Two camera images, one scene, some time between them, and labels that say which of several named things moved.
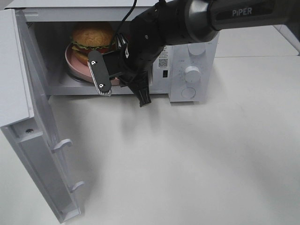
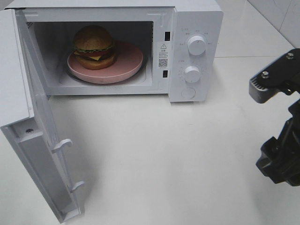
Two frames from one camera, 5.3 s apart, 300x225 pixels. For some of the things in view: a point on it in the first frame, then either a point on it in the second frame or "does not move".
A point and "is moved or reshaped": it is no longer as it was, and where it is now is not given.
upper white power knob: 197,49 does not move
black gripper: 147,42 → 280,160
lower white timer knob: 191,74 does not move
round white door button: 188,93 does not move
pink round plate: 80,69 is moved or reshaped
